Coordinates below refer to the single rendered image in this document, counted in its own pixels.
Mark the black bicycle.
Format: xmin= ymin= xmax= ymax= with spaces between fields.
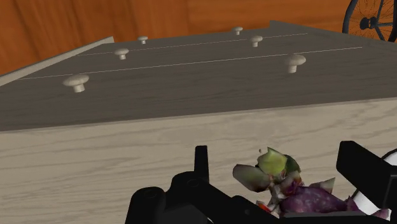
xmin=342 ymin=0 xmax=397 ymax=43

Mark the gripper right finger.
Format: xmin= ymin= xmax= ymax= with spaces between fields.
xmin=336 ymin=141 xmax=397 ymax=216

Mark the purple and green toy figure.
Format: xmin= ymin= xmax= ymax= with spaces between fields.
xmin=232 ymin=147 xmax=392 ymax=220

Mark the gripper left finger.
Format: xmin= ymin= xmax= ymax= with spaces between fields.
xmin=125 ymin=145 xmax=281 ymax=224

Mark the light wood chest of drawers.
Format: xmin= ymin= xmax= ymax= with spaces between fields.
xmin=0 ymin=20 xmax=397 ymax=224

